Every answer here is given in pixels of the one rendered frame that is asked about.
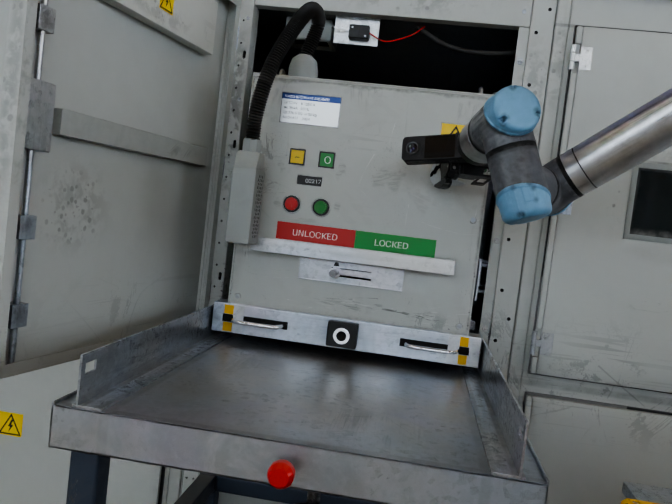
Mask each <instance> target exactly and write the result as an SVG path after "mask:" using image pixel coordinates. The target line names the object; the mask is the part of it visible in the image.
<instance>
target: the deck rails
mask: <svg viewBox="0 0 672 504"><path fill-rule="evenodd" d="M213 309H214V304H213V305H210V306H208V307H205V308H203V309H200V310H197V311H195V312H192V313H189V314H187V315H184V316H181V317H179V318H176V319H173V320H171V321H168V322H165V323H163V324H160V325H158V326H155V327H152V328H150V329H147V330H144V331H142V332H139V333H136V334H134V335H131V336H128V337H126V338H123V339H121V340H118V341H115V342H113V343H110V344H107V345H105V346H102V347H99V348H97V349H94V350H91V351H89V352H86V353H83V354H81V356H80V366H79V376H78V387H77V397H76V403H74V404H72V407H73V408H80V409H86V410H92V411H98V412H102V411H104V410H106V409H107V408H109V407H111V406H112V405H114V404H116V403H118V402H119V401H121V400H123V399H125V398H126V397H128V396H130V395H131V394H133V393H135V392H137V391H138V390H140V389H142V388H143V387H145V386H147V385H149V384H150V383H152V382H154V381H155V380H157V379H159V378H161V377H162V376H164V375H166V374H167V373H169V372H171V371H173V370H174V369H176V368H178V367H180V366H181V365H183V364H185V363H186V362H188V361H190V360H192V359H193V358H195V357H197V356H198V355H200V354H202V353H204V352H205V351H207V350H209V349H210V348H212V347H214V346H216V345H217V344H219V343H221V342H223V341H224V340H226V339H228V338H229V337H231V336H233V335H235V334H236V333H229V332H222V331H215V330H211V327H212V318H213ZM478 334H480V336H481V338H482V342H481V350H482V354H480V357H479V365H478V368H472V367H465V366H461V369H462V372H463V376H464V380H465V383H466V387H467V390H468V394H469V397H470V401H471V405H472V408H473V412H474V415H475V419H476V423H477V426H478V430H479V433H480V437H481V441H482V444H483V448H484V451H485V455H486V459H487V462H488V466H489V469H490V473H491V475H494V476H500V477H507V478H513V479H519V480H526V477H525V474H524V472H523V463H524V456H525V449H526V441H527V434H528V427H529V421H528V419H527V418H526V416H525V414H524V412H523V410H522V408H521V407H520V405H519V403H518V401H517V399H516V397H515V396H514V394H513V392H512V390H511V388H510V387H509V385H508V383H507V381H506V379H505V377H504V376H503V374H502V372H501V370H500V368H499V366H498V365H497V363H496V361H495V359H494V357H493V355H492V354H491V352H490V350H489V348H488V346H487V344H486V343H485V341H484V339H483V337H482V335H481V333H480V332H479V331H478ZM93 360H95V361H94V369H92V370H90V371H88V372H86V373H85V368H86V363H88V362H90V361H93ZM522 428H523V430H524V431H523V438H522V436H521V431H522Z"/></svg>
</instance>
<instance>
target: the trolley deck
mask: <svg viewBox="0 0 672 504"><path fill-rule="evenodd" d="M76 397H77V390H75V391H73V392H71V393H69V394H67V395H65V396H62V397H60V398H58V399H56V400H54V401H52V411H51V421H50V431H49V442H48V447H52V448H58V449H64V450H70V451H76V452H81V453H87V454H93V455H99V456H105V457H111V458H117V459H123V460H128V461H134V462H140V463H146V464H152V465H158V466H164V467H170V468H176V469H181V470H187V471H193V472H199V473H205V474H211V475H217V476H223V477H228V478H234V479H240V480H246V481H252V482H258V483H264V484H270V483H269V482H268V479H267V471H268V469H269V467H270V466H271V464H272V463H273V462H274V461H276V460H279V459H284V460H287V461H289V462H290V463H292V465H293V466H294V468H295V478H294V480H293V482H292V484H291V485H290V486H289V487H288V488H293V489H299V490H305V491H311V492H317V493H323V494H329V495H334V496H340V497H346V498H352V499H358V500H364V501H370V502H376V503H381V504H546V503H547V496H548V489H549V479H548V477H547V475H546V473H545V471H544V469H543V467H542V465H541V463H540V461H539V459H538V457H537V455H536V453H535V451H534V449H533V447H532V445H531V443H530V441H529V439H528V437H527V441H526V449H525V456H524V463H523V472H524V474H525V477H526V480H519V479H513V478H507V477H500V476H494V475H491V473H490V469H489V466H488V462H487V459H486V455H485V451H484V448H483V444H482V441H481V437H480V433H479V430H478V426H477V423H476V419H475V415H474V412H473V408H472V405H471V401H470V397H469V394H468V390H467V387H466V383H465V380H464V376H463V372H462V369H461V366H458V365H451V364H444V363H437V362H430V361H424V360H417V359H410V358H403V357H396V356H389V355H382V354H375V353H368V352H361V351H354V350H347V349H340V348H333V347H326V346H319V345H312V344H305V343H298V342H291V341H284V340H277V339H270V338H263V337H256V336H249V335H242V334H235V335H233V336H231V337H229V338H228V339H226V340H224V341H223V342H221V343H219V344H217V345H216V346H214V347H212V348H210V349H209V350H207V351H205V352H204V353H202V354H200V355H198V356H197V357H195V358H193V359H192V360H190V361H188V362H186V363H185V364H183V365H181V366H180V367H178V368H176V369H174V370H173V371H171V372H169V373H167V374H166V375H164V376H162V377H161V378H159V379H157V380H155V381H154V382H152V383H150V384H149V385H147V386H145V387H143V388H142V389H140V390H138V391H137V392H135V393H133V394H131V395H130V396H128V397H126V398H125V399H123V400H121V401H119V402H118V403H116V404H114V405H112V406H111V407H109V408H107V409H106V410H104V411H102V412H98V411H92V410H86V409H80V408H73V407H72V404H74V403H76Z"/></svg>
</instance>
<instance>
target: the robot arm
mask: <svg viewBox="0 0 672 504"><path fill-rule="evenodd" d="M540 115H541V106H540V103H539V101H538V99H537V97H536V96H535V95H534V93H532V92H531V91H530V90H529V89H527V88H525V87H522V86H517V85H510V86H507V87H504V88H502V89H501V90H499V91H498V92H497V93H496V94H495V95H493V96H491V97H490V98H489V99H488V100H487V101H486V102H485V104H484V106H483V107H482V108H481V109H480V110H479V111H478V112H477V113H476V114H475V115H474V116H473V117H472V119H471V120H470V121H469V122H468V123H467V124H466V125H465V126H464V128H463V129H462V131H461V132H460V133H455V134H441V135H426V136H411V137H405V138H404V139H403V142H402V157H401V158H402V160H403V161H404V162H405V163H406V164H407V165H424V164H433V165H432V168H431V171H430V181H431V183H432V184H433V186H434V187H436V188H438V189H448V188H450V186H462V185H464V184H465V182H462V181H460V180H458V179H459V178H462V179H468V180H474V181H473V182H472V183H471V185H477V186H484V185H485V184H486V183H488V182H489V181H490V180H491V179H492V183H493V188H494V192H495V196H496V205H497V207H498V208H499V211H500V214H501V217H502V220H503V222H504V223H506V224H508V225H515V224H524V223H528V222H532V221H536V220H539V219H542V218H544V217H547V216H554V215H558V214H560V213H562V212H564V211H565V210H566V209H567V208H568V207H569V206H570V204H571V203H572V202H573V201H575V200H576V199H578V198H580V197H582V196H583V195H585V194H587V193H589V192H591V191H593V190H594V189H596V188H598V187H600V186H602V185H603V184H605V183H607V182H609V181H610V180H612V179H614V178H616V177H618V176H619V175H621V174H623V173H625V172H627V171H628V170H630V169H632V168H634V167H635V166H637V165H639V164H641V163H643V162H644V161H646V160H648V159H650V158H652V157H653V156H655V155H657V154H659V153H660V152H662V151H664V150H666V149H668V148H669V147H671V146H672V88H671V89H669V90H667V91H666V92H664V93H662V94H661V95H659V96H657V97H656V98H654V99H652V100H651V101H649V102H647V103H646V104H644V105H642V106H641V107H639V108H637V109H636V110H634V111H632V112H631V113H629V114H627V115H626V116H624V117H622V118H621V119H619V120H617V121H616V122H614V123H613V124H611V125H609V126H608V127H606V128H604V129H603V130H601V131H599V132H598V133H596V134H594V135H593V136H591V137H589V138H588V139H586V140H584V141H583V142H581V143H579V144H578V145H576V146H574V147H573V148H571V149H569V150H568V151H566V152H564V153H563V154H561V155H560V156H558V157H556V158H555V159H553V160H551V161H550V162H548V163H546V164H545V165H543V166H542V164H541V160H540V156H539V152H538V148H537V144H536V140H535V136H534V132H533V130H534V128H535V127H536V125H537V123H538V122H539V119H540ZM487 169H488V172H490V175H485V174H484V173H485V172H486V171H487ZM479 179H485V180H486V181H485V182H483V183H482V182H477V181H478V180H479Z"/></svg>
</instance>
